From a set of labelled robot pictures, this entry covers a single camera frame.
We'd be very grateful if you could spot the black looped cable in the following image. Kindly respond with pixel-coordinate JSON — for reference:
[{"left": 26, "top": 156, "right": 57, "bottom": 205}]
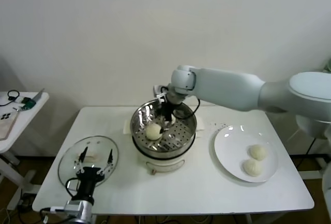
[{"left": 0, "top": 90, "right": 20, "bottom": 107}]

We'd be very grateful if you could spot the glass lid with white handle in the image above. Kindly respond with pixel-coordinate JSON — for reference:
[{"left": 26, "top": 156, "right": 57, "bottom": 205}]
[{"left": 57, "top": 135, "right": 119, "bottom": 190}]

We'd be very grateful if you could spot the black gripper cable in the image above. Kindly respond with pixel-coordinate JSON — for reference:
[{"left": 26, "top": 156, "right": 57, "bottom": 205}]
[
  {"left": 175, "top": 96, "right": 201, "bottom": 119},
  {"left": 65, "top": 177, "right": 81, "bottom": 197}
]

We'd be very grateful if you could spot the white main table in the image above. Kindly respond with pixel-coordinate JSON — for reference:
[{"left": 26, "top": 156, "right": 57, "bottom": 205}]
[{"left": 32, "top": 104, "right": 315, "bottom": 224}]

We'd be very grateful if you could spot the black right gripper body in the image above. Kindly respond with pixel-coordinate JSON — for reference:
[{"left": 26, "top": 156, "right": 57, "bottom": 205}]
[{"left": 161, "top": 96, "right": 178, "bottom": 121}]

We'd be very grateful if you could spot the perforated steel steamer basket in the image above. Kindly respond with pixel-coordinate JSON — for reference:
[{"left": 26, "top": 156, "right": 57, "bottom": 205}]
[{"left": 129, "top": 98, "right": 197, "bottom": 159}]

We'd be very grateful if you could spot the white electric cooker base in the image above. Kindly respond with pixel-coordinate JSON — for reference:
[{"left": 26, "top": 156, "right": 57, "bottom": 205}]
[{"left": 123, "top": 119, "right": 206, "bottom": 176}]

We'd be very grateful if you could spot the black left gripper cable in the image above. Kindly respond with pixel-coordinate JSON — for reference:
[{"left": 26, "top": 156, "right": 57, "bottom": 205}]
[{"left": 65, "top": 177, "right": 81, "bottom": 197}]

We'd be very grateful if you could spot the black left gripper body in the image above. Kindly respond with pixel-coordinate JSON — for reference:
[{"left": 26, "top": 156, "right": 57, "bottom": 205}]
[{"left": 76, "top": 167, "right": 104, "bottom": 202}]

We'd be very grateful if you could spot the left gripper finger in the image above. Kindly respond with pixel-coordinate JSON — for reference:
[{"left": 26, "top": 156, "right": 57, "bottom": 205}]
[
  {"left": 99, "top": 148, "right": 115, "bottom": 176},
  {"left": 73, "top": 146, "right": 89, "bottom": 174}
]

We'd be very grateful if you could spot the white side table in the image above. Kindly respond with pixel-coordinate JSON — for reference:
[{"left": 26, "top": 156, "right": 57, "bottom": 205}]
[{"left": 0, "top": 91, "right": 50, "bottom": 196}]

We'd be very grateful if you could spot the white round plate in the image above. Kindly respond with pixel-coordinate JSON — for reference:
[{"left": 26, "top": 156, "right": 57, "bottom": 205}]
[{"left": 213, "top": 125, "right": 279, "bottom": 183}]

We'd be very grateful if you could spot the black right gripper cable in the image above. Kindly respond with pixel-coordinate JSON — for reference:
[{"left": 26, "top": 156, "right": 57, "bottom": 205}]
[{"left": 175, "top": 96, "right": 201, "bottom": 119}]

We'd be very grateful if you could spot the phone in clear case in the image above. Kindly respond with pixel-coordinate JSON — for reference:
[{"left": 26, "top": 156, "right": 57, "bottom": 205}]
[{"left": 0, "top": 111, "right": 19, "bottom": 141}]

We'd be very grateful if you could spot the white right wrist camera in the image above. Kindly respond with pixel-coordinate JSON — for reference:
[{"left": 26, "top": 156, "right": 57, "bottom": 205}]
[{"left": 153, "top": 85, "right": 169, "bottom": 99}]

